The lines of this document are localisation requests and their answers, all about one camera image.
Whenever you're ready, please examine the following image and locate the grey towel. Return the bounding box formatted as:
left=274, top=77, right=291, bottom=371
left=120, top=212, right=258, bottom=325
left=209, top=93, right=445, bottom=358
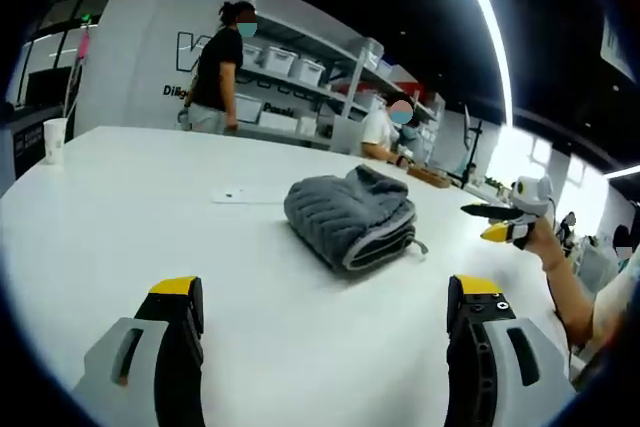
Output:
left=283, top=163, right=429, bottom=275

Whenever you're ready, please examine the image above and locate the white paper cup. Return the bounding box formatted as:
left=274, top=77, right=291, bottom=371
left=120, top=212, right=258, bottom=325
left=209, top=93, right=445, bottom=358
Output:
left=42, top=117, right=69, bottom=166

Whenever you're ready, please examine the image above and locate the grey laptop lid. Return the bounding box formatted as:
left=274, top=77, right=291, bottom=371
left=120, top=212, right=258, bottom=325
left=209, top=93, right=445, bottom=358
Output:
left=329, top=114, right=367, bottom=154

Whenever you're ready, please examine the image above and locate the white metal shelf rack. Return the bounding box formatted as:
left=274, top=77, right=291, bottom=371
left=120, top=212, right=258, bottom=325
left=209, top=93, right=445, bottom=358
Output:
left=234, top=14, right=446, bottom=151

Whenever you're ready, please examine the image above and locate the white storage bin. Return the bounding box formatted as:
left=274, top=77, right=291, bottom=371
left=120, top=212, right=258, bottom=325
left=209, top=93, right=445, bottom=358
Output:
left=291, top=57, right=325, bottom=85
left=259, top=45, right=297, bottom=73
left=234, top=93, right=263, bottom=124
left=241, top=42, right=264, bottom=68

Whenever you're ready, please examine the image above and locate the white paper sheet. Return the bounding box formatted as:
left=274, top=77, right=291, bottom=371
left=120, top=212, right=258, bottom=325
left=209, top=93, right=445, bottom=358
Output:
left=209, top=184, right=291, bottom=205

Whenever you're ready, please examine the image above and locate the wooden tray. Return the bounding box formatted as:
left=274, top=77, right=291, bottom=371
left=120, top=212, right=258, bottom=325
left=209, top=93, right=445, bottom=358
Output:
left=406, top=164, right=452, bottom=189

